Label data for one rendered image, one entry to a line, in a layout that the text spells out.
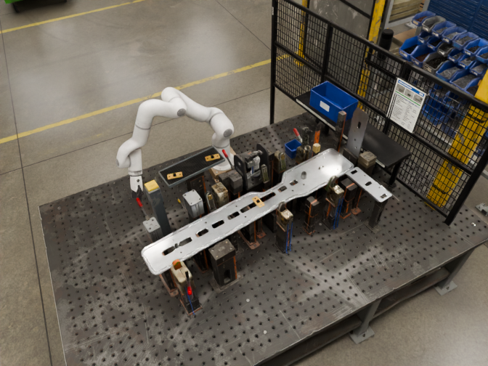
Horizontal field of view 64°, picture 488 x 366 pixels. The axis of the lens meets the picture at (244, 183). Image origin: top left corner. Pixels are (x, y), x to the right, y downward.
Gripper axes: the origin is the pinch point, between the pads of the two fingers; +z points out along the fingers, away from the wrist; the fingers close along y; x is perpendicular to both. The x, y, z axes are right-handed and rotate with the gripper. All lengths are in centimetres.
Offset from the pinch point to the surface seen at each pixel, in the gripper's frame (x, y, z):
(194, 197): -17, -46, -10
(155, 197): -0.5, -30.8, -8.3
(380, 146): -135, -77, -33
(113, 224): 11.3, 15.1, 20.2
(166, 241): 1.1, -47.8, 12.1
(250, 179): -60, -40, -13
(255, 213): -47, -64, 0
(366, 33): -248, 34, -121
